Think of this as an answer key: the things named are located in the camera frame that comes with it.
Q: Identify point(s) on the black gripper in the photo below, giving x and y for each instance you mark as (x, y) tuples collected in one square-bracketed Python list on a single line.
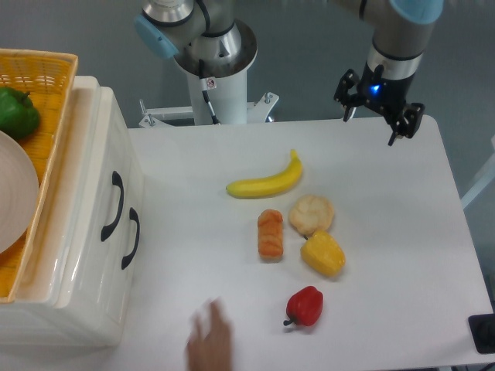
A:
[(380, 95)]

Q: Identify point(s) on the yellow banana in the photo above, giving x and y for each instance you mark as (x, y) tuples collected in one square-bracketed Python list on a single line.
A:
[(271, 185)]

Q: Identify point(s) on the blurred human hand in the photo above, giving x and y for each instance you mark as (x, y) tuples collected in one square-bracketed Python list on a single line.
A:
[(212, 348)]

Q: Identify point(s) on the round cream bread roll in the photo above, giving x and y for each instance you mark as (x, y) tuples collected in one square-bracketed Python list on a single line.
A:
[(311, 213)]

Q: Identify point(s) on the beige round plate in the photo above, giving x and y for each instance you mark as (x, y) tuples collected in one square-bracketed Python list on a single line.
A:
[(19, 191)]

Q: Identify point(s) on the yellow bell pepper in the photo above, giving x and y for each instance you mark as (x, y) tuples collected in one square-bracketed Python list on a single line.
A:
[(323, 254)]

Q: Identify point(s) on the black top drawer handle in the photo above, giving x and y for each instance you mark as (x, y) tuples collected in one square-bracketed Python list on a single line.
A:
[(108, 229)]

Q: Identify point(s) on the white metal frame right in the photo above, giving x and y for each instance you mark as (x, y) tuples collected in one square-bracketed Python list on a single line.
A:
[(483, 177)]

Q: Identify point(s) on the red bell pepper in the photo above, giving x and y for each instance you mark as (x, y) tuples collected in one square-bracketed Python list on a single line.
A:
[(304, 307)]

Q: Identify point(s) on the white drawer cabinet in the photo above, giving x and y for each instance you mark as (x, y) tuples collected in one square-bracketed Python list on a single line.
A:
[(34, 317)]

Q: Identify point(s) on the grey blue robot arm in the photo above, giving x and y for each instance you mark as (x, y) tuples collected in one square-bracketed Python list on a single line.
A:
[(402, 30)]

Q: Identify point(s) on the yellow woven basket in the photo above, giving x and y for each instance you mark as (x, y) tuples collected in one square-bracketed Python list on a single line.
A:
[(48, 76)]

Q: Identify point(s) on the black lower drawer handle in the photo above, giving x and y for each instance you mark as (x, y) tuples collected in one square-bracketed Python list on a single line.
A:
[(133, 240)]

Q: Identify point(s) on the black drawer handle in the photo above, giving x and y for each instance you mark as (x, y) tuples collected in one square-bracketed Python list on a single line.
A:
[(133, 240), (108, 229)]

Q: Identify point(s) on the orange croissant bread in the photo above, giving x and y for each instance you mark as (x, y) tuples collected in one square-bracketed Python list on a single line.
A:
[(270, 235)]

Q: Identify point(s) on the green bell pepper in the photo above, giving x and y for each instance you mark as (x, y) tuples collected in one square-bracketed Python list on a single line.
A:
[(19, 117)]

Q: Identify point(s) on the black device at edge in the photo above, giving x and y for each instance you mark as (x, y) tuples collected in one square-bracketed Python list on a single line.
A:
[(482, 330)]

